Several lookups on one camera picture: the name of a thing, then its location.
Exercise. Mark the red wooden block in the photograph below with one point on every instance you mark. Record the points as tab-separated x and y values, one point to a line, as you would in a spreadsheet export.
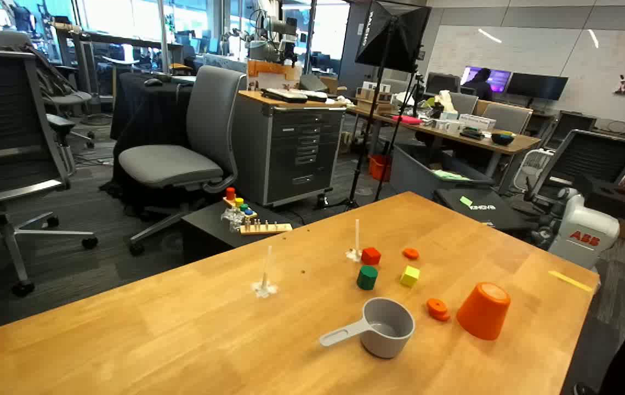
372	254

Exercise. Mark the green wooden block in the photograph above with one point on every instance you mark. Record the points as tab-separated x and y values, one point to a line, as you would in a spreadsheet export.
367	276

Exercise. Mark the yellow wooden block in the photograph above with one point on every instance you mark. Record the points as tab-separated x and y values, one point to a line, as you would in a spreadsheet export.
408	276

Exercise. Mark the white ABB robot base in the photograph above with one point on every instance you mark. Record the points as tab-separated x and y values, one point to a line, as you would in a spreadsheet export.
582	236

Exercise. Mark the grey measuring cup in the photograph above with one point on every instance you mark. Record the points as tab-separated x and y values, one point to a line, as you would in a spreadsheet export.
389	339

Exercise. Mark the orange plastic cup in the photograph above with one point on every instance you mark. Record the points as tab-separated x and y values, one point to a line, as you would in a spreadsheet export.
484	314

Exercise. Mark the grey drawer cabinet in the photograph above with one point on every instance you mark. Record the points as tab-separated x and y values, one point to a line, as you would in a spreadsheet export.
297	154

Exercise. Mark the wooden block tray toy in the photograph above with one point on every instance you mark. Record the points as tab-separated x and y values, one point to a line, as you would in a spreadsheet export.
266	229

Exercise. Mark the white peg stand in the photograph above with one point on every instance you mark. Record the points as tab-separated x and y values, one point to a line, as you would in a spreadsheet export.
354	254
264	288

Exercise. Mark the orange bucket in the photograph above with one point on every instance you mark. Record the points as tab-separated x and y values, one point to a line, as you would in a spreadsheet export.
378	168

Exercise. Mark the black light stand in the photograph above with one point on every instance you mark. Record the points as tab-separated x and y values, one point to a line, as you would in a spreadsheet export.
365	142

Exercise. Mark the colourful stacking toy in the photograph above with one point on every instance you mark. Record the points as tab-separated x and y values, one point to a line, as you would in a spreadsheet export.
230	198

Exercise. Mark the grey office chair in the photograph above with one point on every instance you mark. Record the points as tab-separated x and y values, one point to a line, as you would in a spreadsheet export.
214	117

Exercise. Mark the orange box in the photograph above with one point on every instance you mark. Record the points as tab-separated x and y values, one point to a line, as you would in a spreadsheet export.
270	72

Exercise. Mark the black low cart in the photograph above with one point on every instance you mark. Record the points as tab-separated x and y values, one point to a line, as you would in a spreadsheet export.
487	208

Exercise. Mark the black softbox light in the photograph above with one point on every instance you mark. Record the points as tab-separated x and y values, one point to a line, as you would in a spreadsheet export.
400	35

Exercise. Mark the wooden office desk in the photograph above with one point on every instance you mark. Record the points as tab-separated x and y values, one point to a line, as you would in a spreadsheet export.
523	141

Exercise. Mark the purple screen monitor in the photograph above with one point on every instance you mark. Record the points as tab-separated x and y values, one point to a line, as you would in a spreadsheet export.
499	80

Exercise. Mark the black dark monitor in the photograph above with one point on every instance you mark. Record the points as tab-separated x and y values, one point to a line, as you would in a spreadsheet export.
537	86

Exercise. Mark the yellow tape strip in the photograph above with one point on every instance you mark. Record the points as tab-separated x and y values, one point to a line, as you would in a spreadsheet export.
568	280

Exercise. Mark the black mesh armchair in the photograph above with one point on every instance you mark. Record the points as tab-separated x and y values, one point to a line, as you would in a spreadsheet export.
589	156

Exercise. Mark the black mesh office chair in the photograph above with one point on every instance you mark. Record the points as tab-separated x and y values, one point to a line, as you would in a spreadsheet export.
4	124

